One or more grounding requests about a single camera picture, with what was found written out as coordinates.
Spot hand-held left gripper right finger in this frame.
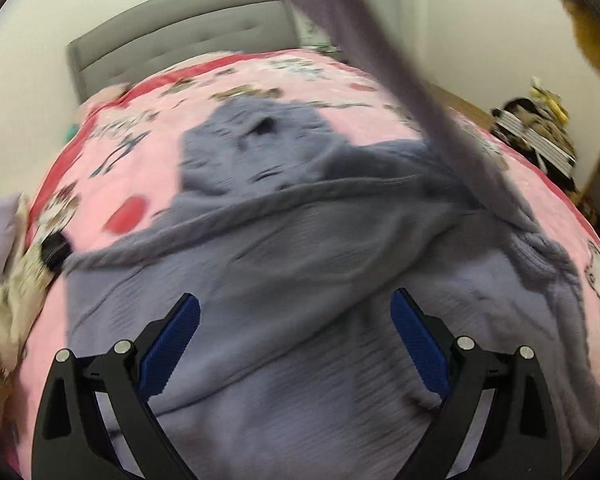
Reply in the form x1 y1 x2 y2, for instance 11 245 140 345
389 287 565 480

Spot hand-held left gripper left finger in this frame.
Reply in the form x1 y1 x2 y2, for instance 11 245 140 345
32 292 202 480

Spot lavender grey knitted sweater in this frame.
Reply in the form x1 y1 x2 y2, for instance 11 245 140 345
62 0 600 480

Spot pile of dark clothes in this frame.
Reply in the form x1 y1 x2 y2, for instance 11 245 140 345
490 77 578 191

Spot black ribbed item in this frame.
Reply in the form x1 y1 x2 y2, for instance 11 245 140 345
39 234 73 268

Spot cream cloth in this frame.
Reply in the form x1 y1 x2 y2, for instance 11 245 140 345
0 255 56 371

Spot lavender cloth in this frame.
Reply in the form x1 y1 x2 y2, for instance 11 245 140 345
0 195 31 306

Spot pink printed blanket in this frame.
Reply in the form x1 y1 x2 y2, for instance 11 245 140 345
0 47 600 480

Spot grey padded headboard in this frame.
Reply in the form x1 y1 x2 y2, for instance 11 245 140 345
66 0 301 106

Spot bedside clutter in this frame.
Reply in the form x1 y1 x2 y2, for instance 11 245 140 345
300 12 345 57

